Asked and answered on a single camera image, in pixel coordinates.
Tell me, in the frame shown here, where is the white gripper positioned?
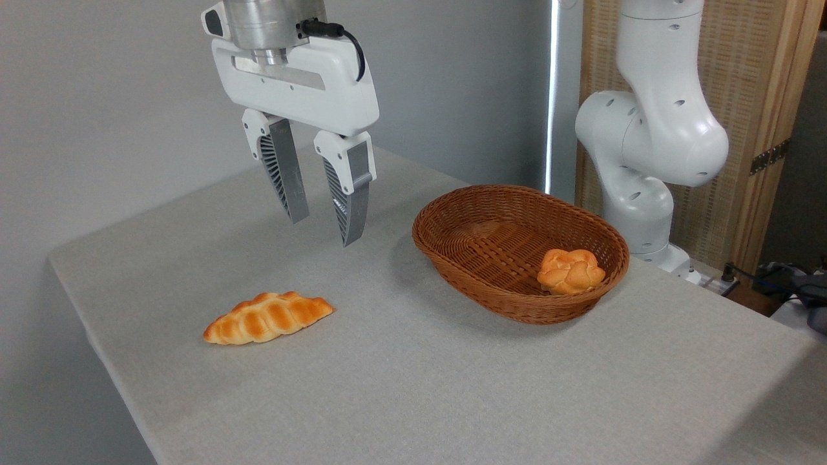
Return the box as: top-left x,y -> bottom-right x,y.
211,37 -> 381,247

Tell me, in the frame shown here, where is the wooden folding screen woven panel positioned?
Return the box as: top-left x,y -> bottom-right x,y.
575,0 -> 827,275

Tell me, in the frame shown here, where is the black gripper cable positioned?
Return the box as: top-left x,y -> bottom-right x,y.
298,19 -> 366,83

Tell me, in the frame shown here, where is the black floor cable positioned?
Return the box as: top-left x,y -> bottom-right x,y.
720,262 -> 802,298

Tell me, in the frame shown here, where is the metal screen hinge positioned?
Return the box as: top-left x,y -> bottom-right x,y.
749,139 -> 790,176

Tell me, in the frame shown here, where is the brown oval wicker basket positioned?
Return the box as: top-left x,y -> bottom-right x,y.
412,184 -> 631,326

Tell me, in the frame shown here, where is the round knotted bread roll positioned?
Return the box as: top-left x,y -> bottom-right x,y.
537,249 -> 607,296

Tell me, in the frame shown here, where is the dark grey bundle of equipment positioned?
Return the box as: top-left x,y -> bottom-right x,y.
759,258 -> 827,335

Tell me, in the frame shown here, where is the long braided bread loaf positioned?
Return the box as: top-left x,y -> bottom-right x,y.
203,291 -> 336,346

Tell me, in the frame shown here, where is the grey fabric tablecloth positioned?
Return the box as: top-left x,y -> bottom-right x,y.
48,136 -> 827,465

